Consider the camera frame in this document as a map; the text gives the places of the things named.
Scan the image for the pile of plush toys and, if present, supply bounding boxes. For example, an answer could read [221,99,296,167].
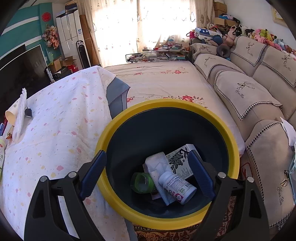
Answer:
[187,13,295,60]

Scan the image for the floral bed mattress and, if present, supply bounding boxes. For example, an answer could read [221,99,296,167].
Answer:
[106,61,245,155]

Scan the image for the floral printed carton box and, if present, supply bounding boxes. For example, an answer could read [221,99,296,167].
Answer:
[166,144,196,179]

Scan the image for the red snack wrapper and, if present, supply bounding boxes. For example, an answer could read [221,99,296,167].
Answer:
[6,133,12,140]

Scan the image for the cluttered glass side table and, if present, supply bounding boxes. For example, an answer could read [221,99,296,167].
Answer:
[125,44,189,63]

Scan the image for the beige sofa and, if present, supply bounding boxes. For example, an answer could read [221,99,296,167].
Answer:
[190,36,295,235]

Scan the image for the black tower fan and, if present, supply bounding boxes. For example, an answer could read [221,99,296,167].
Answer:
[76,40,91,69]

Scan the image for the yellow rimmed trash bin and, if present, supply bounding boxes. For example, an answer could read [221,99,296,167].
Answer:
[96,99,240,230]

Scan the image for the paper cup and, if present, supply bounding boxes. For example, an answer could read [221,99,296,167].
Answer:
[5,99,20,126]

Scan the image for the white dotted tablecloth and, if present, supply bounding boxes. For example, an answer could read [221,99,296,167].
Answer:
[1,66,115,237]

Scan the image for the sheer window curtains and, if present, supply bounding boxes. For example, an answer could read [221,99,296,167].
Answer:
[77,0,213,67]

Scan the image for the white foam fruit net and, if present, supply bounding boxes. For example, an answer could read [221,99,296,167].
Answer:
[13,88,27,142]

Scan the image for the green label drink bottle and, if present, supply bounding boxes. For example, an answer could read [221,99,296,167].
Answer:
[0,136,6,175]

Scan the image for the framed wall painting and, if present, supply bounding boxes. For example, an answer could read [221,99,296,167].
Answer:
[271,6,288,27]

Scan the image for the large black television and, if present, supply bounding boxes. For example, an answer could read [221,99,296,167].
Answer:
[1,45,51,118]

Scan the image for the white supplement bottle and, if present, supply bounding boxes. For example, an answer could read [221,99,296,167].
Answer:
[159,171,197,205]

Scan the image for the artificial flower decoration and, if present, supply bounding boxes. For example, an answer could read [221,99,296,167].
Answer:
[42,25,60,49]

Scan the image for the green clear plastic cup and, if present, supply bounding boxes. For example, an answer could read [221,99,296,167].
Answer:
[130,173,156,194]

